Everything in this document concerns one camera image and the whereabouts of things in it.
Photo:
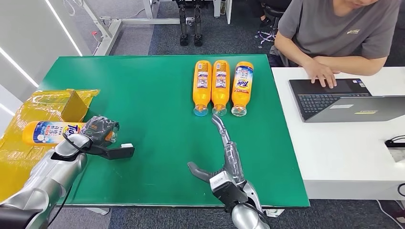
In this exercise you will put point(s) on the orange detergent bottle clear cap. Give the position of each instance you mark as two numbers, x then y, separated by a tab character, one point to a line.
220	93

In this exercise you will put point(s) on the white metal frame stand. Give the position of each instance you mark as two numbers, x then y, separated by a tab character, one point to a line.
109	31

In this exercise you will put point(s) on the orange detergent bottle blue cap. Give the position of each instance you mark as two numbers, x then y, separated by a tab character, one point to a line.
202	91

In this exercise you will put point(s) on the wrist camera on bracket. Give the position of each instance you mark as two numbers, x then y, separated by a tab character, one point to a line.
117	152
226	188

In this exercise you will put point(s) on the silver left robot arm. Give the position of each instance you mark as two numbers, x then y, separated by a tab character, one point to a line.
47	183

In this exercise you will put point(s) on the orange Tide bottle label up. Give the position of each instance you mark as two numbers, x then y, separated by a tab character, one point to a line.
242	94

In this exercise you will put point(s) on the black robot legs stand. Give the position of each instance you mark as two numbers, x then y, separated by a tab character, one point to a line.
185	25

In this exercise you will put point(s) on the person's hand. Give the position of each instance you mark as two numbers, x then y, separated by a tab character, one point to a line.
321	72

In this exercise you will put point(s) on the yellow taped cardboard box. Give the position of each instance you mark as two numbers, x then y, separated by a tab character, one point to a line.
19	164

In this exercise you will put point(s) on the white desk leg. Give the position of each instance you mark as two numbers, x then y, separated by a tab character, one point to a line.
229	11

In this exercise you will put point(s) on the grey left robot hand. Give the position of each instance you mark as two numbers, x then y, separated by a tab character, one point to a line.
99	129

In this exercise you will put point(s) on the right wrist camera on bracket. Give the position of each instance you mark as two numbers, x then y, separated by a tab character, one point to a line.
226	188

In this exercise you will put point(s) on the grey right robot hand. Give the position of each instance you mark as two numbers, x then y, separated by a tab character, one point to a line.
234	161

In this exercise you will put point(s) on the orange Tide detergent bottle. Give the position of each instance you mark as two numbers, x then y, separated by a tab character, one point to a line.
47	132

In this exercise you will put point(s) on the dark grey laptop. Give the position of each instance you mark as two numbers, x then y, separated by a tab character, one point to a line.
357	110

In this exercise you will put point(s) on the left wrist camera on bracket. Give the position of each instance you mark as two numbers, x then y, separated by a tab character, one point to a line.
117	152

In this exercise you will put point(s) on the black office chair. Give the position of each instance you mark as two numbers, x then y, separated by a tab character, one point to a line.
270	12

